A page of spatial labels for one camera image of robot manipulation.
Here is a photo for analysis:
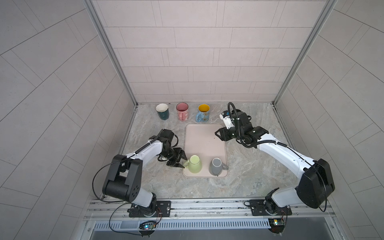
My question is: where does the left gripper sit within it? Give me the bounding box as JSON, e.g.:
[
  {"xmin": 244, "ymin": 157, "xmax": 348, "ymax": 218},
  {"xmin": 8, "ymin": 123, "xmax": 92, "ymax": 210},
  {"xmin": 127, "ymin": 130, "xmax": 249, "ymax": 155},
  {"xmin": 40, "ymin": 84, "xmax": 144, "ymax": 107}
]
[{"xmin": 160, "ymin": 146, "xmax": 188, "ymax": 167}]

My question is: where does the light green mug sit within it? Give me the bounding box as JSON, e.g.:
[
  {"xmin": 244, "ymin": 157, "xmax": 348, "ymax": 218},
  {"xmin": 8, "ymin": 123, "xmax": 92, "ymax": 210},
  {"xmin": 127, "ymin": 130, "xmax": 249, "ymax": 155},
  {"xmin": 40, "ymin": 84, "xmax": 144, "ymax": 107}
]
[{"xmin": 184, "ymin": 155, "xmax": 203, "ymax": 174}]

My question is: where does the blue patterned mug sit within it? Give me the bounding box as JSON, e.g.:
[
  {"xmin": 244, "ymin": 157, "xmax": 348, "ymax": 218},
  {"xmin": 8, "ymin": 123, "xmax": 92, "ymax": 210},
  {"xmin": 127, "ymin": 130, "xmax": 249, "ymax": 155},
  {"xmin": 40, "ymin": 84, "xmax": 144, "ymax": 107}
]
[{"xmin": 196, "ymin": 104, "xmax": 210, "ymax": 123}]

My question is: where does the dark green mug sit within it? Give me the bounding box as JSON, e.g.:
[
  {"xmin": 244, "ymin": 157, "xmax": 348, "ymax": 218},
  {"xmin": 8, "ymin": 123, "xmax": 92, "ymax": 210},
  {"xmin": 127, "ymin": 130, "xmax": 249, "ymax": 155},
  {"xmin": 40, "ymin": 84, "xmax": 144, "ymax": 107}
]
[{"xmin": 156, "ymin": 104, "xmax": 170, "ymax": 121}]

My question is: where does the pink patterned mug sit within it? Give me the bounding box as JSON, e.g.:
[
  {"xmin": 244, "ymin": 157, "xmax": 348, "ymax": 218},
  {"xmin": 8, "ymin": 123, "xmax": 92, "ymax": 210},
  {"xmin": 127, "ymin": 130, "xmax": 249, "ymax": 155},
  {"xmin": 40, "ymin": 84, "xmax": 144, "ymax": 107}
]
[{"xmin": 176, "ymin": 103, "xmax": 189, "ymax": 122}]

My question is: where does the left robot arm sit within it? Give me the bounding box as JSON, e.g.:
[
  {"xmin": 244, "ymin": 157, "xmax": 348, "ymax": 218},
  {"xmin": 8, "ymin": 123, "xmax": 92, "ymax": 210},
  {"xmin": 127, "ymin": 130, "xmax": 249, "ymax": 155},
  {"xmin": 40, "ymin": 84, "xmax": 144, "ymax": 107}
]
[{"xmin": 102, "ymin": 129, "xmax": 187, "ymax": 216}]

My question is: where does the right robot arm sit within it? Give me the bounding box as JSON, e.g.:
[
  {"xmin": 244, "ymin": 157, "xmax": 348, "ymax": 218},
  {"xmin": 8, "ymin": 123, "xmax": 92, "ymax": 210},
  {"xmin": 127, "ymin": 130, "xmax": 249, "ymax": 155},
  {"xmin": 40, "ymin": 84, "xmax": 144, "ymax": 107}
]
[{"xmin": 215, "ymin": 110, "xmax": 335, "ymax": 215}]

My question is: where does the grey mug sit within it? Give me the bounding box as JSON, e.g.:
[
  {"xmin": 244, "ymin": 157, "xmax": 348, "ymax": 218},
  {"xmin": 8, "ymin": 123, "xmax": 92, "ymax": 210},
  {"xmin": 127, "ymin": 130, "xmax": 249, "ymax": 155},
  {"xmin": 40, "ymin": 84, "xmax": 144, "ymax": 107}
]
[{"xmin": 209, "ymin": 158, "xmax": 229, "ymax": 176}]

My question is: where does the beige tray mat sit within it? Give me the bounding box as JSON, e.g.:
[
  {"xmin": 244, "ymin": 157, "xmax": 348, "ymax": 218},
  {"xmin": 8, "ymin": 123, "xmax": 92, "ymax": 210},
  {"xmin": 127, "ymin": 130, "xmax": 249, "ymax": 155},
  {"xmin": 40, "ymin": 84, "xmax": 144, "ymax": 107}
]
[{"xmin": 183, "ymin": 124, "xmax": 229, "ymax": 179}]

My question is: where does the left circuit board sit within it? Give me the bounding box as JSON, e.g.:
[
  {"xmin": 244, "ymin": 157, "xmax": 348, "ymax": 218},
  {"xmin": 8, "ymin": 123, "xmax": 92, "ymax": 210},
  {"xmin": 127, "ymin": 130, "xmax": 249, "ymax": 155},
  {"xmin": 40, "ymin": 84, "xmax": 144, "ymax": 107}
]
[{"xmin": 139, "ymin": 221, "xmax": 157, "ymax": 231}]

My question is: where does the circuit board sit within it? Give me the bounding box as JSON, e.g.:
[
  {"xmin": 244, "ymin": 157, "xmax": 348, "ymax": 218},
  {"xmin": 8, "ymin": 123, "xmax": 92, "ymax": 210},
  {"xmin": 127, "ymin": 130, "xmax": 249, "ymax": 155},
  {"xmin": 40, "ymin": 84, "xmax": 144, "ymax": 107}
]
[
  {"xmin": 268, "ymin": 218, "xmax": 286, "ymax": 234},
  {"xmin": 139, "ymin": 221, "xmax": 157, "ymax": 231}
]

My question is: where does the white ventilation grille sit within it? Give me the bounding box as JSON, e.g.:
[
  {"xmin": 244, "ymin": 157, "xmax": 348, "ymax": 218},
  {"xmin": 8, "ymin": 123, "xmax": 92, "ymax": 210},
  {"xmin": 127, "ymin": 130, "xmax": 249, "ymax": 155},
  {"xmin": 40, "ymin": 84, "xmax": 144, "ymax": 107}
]
[{"xmin": 94, "ymin": 219, "xmax": 271, "ymax": 232}]

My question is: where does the right circuit board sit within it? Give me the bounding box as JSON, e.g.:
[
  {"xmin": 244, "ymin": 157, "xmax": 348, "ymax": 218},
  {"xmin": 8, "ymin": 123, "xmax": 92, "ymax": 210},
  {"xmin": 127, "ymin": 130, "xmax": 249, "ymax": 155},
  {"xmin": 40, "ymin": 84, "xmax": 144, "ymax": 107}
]
[{"xmin": 268, "ymin": 218, "xmax": 286, "ymax": 234}]

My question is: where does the right corner metal profile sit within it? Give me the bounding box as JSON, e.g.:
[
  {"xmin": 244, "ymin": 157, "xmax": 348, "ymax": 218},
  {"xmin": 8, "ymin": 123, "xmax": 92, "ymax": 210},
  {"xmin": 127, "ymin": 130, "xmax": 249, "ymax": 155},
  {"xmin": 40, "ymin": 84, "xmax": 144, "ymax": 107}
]
[{"xmin": 272, "ymin": 0, "xmax": 338, "ymax": 106}]

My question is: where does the corner metal profile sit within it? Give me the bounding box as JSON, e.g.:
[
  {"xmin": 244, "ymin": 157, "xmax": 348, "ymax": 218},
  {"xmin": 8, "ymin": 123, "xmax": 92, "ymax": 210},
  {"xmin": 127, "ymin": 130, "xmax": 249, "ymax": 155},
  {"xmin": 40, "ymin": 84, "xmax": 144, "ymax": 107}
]
[
  {"xmin": 83, "ymin": 0, "xmax": 138, "ymax": 107},
  {"xmin": 272, "ymin": 0, "xmax": 338, "ymax": 106}
]

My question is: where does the left corner metal profile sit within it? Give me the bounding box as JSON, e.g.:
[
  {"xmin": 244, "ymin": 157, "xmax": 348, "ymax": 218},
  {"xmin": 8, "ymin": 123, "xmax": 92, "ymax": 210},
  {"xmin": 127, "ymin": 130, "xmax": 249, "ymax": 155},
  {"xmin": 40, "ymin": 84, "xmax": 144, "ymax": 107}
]
[{"xmin": 83, "ymin": 0, "xmax": 138, "ymax": 107}]

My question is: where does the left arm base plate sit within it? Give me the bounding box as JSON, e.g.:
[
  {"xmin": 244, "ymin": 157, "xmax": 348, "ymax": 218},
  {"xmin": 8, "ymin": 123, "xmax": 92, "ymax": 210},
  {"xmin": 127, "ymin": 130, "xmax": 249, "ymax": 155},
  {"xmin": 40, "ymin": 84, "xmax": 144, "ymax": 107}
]
[{"xmin": 128, "ymin": 201, "xmax": 171, "ymax": 218}]

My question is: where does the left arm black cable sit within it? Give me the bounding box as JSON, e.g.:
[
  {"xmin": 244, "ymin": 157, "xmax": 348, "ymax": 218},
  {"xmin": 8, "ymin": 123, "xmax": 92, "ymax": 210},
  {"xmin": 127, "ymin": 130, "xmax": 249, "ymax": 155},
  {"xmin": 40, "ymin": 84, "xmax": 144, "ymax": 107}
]
[{"xmin": 91, "ymin": 158, "xmax": 127, "ymax": 203}]

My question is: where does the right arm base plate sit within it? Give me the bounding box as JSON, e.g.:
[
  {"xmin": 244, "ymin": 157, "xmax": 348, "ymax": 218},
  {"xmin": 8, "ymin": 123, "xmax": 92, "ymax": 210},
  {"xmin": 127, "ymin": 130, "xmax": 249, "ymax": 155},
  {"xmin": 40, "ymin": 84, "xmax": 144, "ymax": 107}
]
[{"xmin": 247, "ymin": 199, "xmax": 292, "ymax": 216}]

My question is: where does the aluminium mounting rail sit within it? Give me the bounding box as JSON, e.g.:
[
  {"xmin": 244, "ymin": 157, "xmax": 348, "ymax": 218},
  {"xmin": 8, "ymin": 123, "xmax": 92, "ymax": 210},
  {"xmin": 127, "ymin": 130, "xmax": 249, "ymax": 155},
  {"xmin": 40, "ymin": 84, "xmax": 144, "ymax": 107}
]
[{"xmin": 82, "ymin": 197, "xmax": 336, "ymax": 221}]

